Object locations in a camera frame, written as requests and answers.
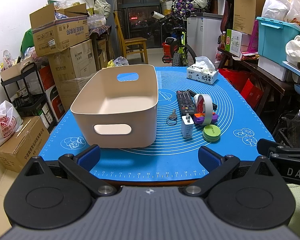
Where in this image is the black marker pen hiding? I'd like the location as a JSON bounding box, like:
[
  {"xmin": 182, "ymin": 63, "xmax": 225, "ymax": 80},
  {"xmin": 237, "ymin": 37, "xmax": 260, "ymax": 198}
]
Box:
[{"xmin": 187, "ymin": 89, "xmax": 217, "ymax": 111}]

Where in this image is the purple orange plastic toy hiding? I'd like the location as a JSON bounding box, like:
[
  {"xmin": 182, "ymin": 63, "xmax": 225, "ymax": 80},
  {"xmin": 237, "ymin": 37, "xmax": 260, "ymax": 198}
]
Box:
[{"xmin": 193, "ymin": 112, "xmax": 219, "ymax": 126}]

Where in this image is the tall brown cardboard box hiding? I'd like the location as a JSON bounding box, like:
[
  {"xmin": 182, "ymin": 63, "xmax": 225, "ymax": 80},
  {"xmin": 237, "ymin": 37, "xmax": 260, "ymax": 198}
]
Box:
[{"xmin": 233, "ymin": 0, "xmax": 265, "ymax": 35}]

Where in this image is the beige plastic storage bin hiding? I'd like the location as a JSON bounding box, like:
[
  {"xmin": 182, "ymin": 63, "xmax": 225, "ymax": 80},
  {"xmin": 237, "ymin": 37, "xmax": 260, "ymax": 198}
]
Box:
[{"xmin": 70, "ymin": 64, "xmax": 159, "ymax": 148}]

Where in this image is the silver key with ring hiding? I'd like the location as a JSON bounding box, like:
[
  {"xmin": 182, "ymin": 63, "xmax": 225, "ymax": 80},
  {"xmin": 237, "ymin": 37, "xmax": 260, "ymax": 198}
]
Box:
[{"xmin": 166, "ymin": 109, "xmax": 178, "ymax": 126}]

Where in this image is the yellow oil jug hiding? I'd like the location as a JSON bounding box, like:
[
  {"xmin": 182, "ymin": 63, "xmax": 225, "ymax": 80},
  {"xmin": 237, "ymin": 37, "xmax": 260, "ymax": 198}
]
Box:
[{"xmin": 107, "ymin": 60, "xmax": 116, "ymax": 68}]

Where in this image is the white usb charger plug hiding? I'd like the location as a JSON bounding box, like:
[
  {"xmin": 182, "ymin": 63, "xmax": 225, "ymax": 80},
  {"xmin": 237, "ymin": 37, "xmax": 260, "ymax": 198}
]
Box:
[{"xmin": 181, "ymin": 113, "xmax": 194, "ymax": 139}]

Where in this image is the white double-sided tape roll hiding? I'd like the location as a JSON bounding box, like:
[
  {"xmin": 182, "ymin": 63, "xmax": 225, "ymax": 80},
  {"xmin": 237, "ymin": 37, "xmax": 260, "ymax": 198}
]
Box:
[{"xmin": 194, "ymin": 94, "xmax": 213, "ymax": 124}]

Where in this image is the blue silicone baking mat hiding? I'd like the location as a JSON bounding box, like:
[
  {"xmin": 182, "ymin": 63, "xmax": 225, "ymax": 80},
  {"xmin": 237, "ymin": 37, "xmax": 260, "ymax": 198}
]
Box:
[{"xmin": 39, "ymin": 65, "xmax": 273, "ymax": 183}]

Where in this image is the white red plastic bag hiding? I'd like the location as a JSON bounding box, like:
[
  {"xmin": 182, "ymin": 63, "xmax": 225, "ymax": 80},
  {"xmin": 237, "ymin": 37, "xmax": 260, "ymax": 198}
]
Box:
[{"xmin": 0, "ymin": 100, "xmax": 23, "ymax": 146}]

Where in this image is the green white product box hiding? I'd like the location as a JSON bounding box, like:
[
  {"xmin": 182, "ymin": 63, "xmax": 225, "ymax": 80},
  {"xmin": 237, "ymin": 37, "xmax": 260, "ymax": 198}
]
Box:
[{"xmin": 225, "ymin": 29, "xmax": 251, "ymax": 57}]

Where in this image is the black green bicycle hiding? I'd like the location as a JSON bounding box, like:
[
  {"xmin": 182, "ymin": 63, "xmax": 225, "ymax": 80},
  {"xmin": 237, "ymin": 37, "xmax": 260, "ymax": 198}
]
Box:
[{"xmin": 151, "ymin": 11, "xmax": 197, "ymax": 67}]

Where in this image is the open top cardboard box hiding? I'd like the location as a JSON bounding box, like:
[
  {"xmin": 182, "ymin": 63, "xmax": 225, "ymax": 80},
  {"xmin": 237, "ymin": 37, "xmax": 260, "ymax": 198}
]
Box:
[{"xmin": 30, "ymin": 3, "xmax": 89, "ymax": 56}]

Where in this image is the white chest freezer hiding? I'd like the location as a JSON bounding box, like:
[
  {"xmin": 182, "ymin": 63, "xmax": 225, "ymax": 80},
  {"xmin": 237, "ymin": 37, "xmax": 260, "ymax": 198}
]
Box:
[{"xmin": 187, "ymin": 12, "xmax": 223, "ymax": 63}]

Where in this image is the white tissue pack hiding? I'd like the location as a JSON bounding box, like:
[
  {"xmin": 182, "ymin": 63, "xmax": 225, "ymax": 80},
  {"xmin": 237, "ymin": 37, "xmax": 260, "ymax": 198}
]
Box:
[{"xmin": 186, "ymin": 56, "xmax": 219, "ymax": 85}]

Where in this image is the red white appliance box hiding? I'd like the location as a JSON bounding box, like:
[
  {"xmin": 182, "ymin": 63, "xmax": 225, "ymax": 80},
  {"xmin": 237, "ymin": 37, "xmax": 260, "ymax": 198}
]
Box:
[{"xmin": 39, "ymin": 65, "xmax": 65, "ymax": 122}]

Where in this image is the large stacked cardboard box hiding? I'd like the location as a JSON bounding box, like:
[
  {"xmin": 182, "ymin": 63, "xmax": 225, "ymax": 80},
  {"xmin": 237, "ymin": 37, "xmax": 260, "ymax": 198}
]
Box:
[{"xmin": 47, "ymin": 40, "xmax": 96, "ymax": 111}]

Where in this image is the red gift box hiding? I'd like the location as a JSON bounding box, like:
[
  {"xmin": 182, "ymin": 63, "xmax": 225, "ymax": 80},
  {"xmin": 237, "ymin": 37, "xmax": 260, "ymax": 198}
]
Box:
[{"xmin": 241, "ymin": 77, "xmax": 264, "ymax": 108}]

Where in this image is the teal plastic storage crate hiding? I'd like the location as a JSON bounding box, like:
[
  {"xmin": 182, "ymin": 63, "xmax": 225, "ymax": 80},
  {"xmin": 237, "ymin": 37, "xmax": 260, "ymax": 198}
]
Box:
[{"xmin": 256, "ymin": 17, "xmax": 300, "ymax": 64}]

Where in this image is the black tv remote control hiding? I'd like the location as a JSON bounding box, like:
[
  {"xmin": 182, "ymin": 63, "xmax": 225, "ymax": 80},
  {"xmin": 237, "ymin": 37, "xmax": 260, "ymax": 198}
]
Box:
[{"xmin": 176, "ymin": 90, "xmax": 197, "ymax": 116}]

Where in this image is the black metal shelf rack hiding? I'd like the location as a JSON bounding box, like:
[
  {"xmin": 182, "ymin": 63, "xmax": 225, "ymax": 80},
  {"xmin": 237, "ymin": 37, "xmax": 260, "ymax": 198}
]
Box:
[{"xmin": 0, "ymin": 62, "xmax": 56, "ymax": 132}]

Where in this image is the wooden chair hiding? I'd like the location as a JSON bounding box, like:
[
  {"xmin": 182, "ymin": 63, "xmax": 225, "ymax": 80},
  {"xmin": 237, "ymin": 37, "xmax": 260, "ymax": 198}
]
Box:
[{"xmin": 113, "ymin": 10, "xmax": 148, "ymax": 64}]

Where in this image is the cardboard box on floor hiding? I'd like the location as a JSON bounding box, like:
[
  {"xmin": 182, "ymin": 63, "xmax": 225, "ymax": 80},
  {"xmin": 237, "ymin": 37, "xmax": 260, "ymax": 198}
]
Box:
[{"xmin": 0, "ymin": 116, "xmax": 50, "ymax": 172}]

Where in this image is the knotted clear plastic bag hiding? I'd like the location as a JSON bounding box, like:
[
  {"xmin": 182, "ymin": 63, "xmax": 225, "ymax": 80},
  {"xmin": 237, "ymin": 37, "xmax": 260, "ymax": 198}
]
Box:
[{"xmin": 114, "ymin": 56, "xmax": 129, "ymax": 67}]

